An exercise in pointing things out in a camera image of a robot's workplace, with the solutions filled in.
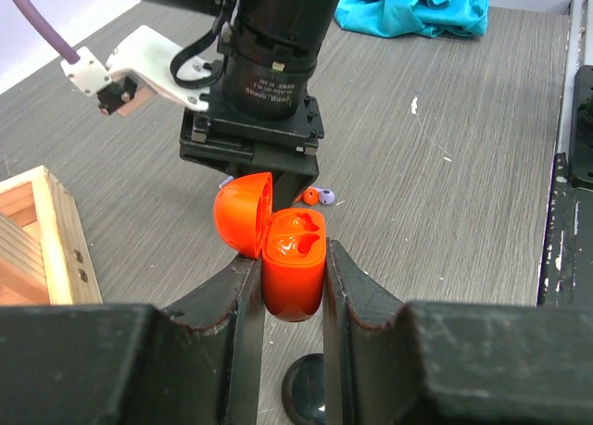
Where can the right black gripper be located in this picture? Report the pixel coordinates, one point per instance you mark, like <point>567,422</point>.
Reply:
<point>226,139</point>

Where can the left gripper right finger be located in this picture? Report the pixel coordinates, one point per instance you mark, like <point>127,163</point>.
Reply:
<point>364,370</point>

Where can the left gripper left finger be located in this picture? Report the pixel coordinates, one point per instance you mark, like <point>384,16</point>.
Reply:
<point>214,367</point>

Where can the red earbud case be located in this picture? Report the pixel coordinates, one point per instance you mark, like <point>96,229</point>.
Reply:
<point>291,244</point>

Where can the black earbud case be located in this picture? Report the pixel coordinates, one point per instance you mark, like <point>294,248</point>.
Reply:
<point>303,391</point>

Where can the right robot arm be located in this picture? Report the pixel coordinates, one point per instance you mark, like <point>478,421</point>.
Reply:
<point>243,85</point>

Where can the orange earbud lower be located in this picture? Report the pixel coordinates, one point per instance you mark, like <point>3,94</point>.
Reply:
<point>309,197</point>

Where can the purple earbud lower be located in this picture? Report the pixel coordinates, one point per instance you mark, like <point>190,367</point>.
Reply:
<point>326,197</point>

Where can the purple earbud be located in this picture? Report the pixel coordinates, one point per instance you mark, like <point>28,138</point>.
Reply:
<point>326,197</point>
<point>226,182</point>

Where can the purple earbud upper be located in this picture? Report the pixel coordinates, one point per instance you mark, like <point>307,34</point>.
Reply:
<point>226,182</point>

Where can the wooden clothes rack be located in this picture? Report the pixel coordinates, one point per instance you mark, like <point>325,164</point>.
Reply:
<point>45,259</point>

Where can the teal crumpled cloth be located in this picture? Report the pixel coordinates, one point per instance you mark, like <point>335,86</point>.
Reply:
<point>428,18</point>

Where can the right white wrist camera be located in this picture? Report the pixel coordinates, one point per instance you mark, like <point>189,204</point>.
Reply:
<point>137,70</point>

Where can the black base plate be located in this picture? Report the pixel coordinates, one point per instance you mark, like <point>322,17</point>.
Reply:
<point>566,270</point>

